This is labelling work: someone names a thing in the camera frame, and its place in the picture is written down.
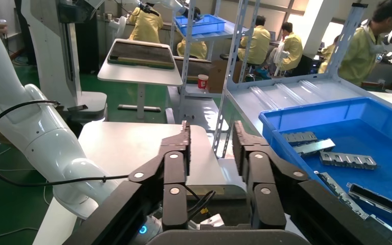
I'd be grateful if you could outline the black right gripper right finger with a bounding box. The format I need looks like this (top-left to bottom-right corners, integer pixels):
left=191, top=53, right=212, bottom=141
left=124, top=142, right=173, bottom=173
left=232, top=120, right=392, bottom=245

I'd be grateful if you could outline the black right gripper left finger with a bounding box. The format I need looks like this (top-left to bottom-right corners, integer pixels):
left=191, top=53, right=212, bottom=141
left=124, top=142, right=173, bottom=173
left=64, top=121, right=191, bottom=245

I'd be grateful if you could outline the white table with rounded corners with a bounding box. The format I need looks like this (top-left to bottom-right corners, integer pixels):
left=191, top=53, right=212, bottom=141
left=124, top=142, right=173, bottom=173
left=78, top=121, right=228, bottom=196

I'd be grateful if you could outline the blue plastic parts bin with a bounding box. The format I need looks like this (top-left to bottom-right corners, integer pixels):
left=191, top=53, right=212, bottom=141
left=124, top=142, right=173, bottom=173
left=258, top=97, right=392, bottom=245

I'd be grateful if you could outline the grey metal shelving rack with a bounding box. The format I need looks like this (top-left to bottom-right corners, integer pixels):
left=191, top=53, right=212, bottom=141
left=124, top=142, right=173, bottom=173
left=167, top=0, right=251, bottom=133

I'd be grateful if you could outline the white perforated metal rack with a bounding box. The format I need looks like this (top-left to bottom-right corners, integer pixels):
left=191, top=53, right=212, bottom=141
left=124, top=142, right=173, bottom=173
left=212, top=0, right=392, bottom=160

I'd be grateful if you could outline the red paper cup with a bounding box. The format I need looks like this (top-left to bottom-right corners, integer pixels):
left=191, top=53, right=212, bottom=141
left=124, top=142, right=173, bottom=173
left=197, top=73, right=209, bottom=90

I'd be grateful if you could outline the brown cardboard box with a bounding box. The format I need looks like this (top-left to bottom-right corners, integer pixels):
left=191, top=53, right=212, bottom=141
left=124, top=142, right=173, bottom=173
left=209, top=60, right=248, bottom=94

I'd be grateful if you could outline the dark flat board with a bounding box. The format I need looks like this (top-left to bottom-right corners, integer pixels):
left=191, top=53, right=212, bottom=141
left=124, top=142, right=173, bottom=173
left=107, top=41, right=176, bottom=70

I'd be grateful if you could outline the person in yellow coat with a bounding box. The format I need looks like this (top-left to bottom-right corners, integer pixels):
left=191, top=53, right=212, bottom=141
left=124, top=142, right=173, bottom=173
left=128, top=3, right=164, bottom=44
left=177, top=38, right=208, bottom=60
left=337, top=0, right=392, bottom=88
left=317, top=34, right=340, bottom=75
left=266, top=21, right=304, bottom=72
left=237, top=15, right=272, bottom=65

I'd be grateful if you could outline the white robot lift column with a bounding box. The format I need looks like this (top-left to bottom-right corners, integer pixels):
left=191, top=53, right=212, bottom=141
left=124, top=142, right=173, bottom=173
left=21, top=0, right=108, bottom=123

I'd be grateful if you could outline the small blue plastic bin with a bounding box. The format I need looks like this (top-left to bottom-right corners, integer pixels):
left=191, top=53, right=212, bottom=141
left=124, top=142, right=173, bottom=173
left=175, top=14, right=227, bottom=37

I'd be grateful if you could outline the black looped cable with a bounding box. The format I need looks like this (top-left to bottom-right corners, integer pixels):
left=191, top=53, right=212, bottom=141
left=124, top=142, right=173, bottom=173
left=185, top=185, right=217, bottom=221

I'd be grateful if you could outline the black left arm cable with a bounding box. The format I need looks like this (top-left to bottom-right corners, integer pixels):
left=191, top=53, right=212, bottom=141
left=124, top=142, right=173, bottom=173
left=0, top=100, right=131, bottom=187

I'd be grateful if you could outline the white pedestal table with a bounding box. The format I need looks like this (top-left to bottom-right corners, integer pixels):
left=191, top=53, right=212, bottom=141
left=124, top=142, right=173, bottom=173
left=97, top=38, right=184, bottom=119

